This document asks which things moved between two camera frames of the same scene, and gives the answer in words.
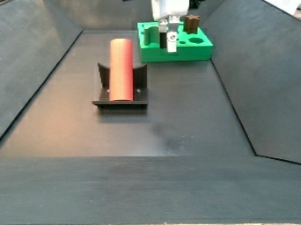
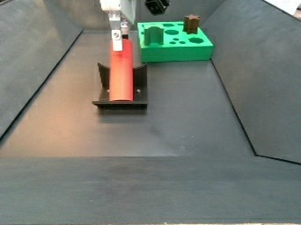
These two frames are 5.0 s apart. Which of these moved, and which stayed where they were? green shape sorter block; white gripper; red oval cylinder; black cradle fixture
Moved: white gripper
Stayed: red oval cylinder; green shape sorter block; black cradle fixture
